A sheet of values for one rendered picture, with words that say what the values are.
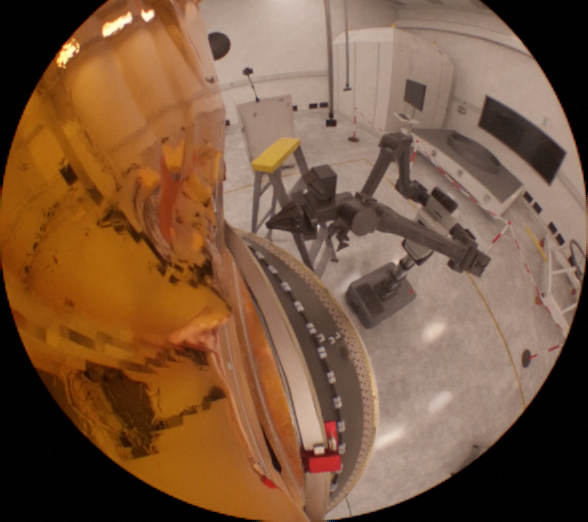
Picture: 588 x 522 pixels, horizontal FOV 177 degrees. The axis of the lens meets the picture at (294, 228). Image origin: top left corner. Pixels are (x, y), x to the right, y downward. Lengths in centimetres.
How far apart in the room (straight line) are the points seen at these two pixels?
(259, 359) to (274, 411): 9
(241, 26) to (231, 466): 755
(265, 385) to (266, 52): 745
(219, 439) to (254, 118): 338
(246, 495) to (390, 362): 213
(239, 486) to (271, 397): 21
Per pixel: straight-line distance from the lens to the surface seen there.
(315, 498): 47
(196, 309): 15
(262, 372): 33
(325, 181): 35
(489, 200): 434
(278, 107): 340
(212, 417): 15
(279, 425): 35
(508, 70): 772
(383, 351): 220
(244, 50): 730
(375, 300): 200
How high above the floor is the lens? 207
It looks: 49 degrees down
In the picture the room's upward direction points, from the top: 7 degrees counter-clockwise
